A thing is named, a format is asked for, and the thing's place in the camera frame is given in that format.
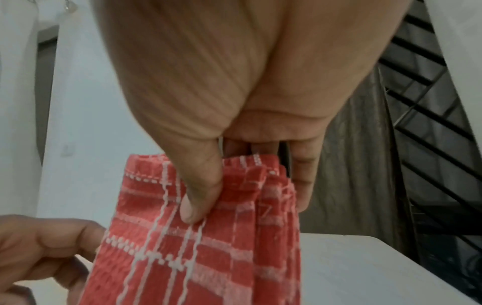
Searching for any person's right hand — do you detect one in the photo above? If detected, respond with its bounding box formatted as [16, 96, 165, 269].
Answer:
[91, 0, 414, 224]

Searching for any person's left hand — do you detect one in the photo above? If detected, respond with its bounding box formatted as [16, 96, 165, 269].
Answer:
[0, 214, 107, 305]

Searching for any red checked kitchen towel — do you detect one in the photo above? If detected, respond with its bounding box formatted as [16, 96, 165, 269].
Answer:
[77, 153, 303, 305]

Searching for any white door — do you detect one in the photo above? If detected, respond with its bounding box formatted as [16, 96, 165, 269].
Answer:
[0, 0, 98, 218]

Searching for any grey curtain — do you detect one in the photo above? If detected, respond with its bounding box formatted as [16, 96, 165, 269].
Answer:
[284, 67, 413, 255]

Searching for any black metal window grille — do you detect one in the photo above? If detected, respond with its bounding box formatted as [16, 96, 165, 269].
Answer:
[378, 0, 482, 301]

